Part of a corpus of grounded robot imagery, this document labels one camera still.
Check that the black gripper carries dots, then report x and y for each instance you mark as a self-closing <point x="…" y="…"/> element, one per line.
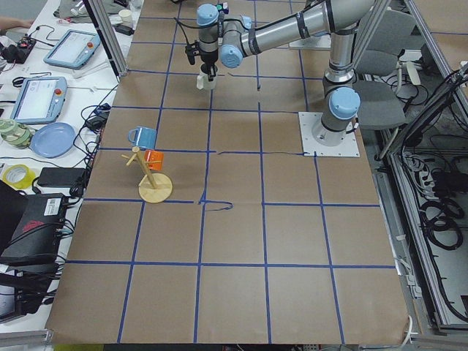
<point x="209" y="60"/>

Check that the white mug grey inside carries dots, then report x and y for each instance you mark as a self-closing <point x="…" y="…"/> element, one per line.
<point x="204" y="82"/>

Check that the blue white milk carton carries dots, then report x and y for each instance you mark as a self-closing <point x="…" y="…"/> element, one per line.
<point x="223" y="7"/>

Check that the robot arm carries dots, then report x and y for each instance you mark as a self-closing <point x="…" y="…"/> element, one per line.
<point x="231" y="38"/>

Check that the paper cup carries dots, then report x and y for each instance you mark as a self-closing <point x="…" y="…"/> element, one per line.
<point x="126" y="17"/>

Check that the blue mug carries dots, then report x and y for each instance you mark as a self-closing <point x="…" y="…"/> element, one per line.
<point x="142" y="137"/>

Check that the orange mug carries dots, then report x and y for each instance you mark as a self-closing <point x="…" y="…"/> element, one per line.
<point x="154" y="159"/>

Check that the wooden mug tree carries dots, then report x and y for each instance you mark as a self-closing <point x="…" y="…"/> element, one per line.
<point x="154" y="187"/>

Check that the upper teach pendant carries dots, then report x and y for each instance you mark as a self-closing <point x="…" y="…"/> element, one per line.
<point x="73" y="50"/>

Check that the teach pendant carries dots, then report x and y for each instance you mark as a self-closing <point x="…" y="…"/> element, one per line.
<point x="73" y="50"/>
<point x="40" y="100"/>

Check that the grey office chair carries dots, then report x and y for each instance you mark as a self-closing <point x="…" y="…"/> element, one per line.
<point x="380" y="108"/>

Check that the light blue plate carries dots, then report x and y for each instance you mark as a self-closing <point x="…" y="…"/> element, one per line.
<point x="53" y="140"/>

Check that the lower teach pendant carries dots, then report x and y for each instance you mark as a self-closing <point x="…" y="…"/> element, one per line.
<point x="40" y="100"/>

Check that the black power adapter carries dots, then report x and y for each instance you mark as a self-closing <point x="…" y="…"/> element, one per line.
<point x="60" y="176"/>

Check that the green tape rolls stack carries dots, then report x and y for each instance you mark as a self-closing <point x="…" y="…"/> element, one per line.
<point x="16" y="134"/>

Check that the yellow tape roll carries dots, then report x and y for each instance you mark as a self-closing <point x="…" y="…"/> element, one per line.
<point x="19" y="176"/>

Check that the black computer box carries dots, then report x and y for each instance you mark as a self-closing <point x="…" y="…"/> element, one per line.
<point x="36" y="237"/>

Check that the aluminium frame post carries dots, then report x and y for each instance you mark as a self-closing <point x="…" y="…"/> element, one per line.
<point x="96" y="12"/>

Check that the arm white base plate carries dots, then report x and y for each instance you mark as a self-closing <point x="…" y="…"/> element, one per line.
<point x="316" y="42"/>
<point x="318" y="141"/>

